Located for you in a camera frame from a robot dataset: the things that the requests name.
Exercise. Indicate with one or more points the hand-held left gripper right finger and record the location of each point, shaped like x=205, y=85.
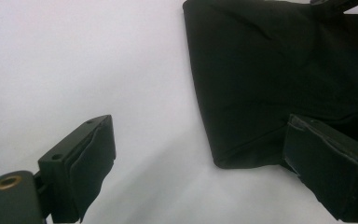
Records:
x=332, y=168

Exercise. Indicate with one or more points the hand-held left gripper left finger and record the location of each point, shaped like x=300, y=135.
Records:
x=80, y=168

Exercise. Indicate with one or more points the white table cover sheet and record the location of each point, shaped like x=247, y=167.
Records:
x=74, y=62

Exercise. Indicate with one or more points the black pants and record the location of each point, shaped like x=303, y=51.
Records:
x=276, y=77

